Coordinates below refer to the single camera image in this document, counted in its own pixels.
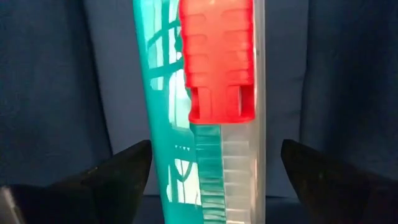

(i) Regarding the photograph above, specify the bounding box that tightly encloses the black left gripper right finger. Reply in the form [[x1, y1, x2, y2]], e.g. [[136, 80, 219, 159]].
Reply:
[[281, 139, 398, 224]]

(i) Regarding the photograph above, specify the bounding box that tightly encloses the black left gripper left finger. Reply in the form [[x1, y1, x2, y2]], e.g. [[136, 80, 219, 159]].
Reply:
[[0, 139, 153, 224]]

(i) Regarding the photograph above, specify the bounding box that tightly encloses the navy white striped fabric basket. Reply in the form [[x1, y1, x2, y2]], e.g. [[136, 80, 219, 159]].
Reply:
[[0, 0, 398, 224]]

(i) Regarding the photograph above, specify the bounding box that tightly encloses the teal case with red latches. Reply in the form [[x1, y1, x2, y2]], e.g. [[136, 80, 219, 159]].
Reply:
[[133, 0, 267, 224]]

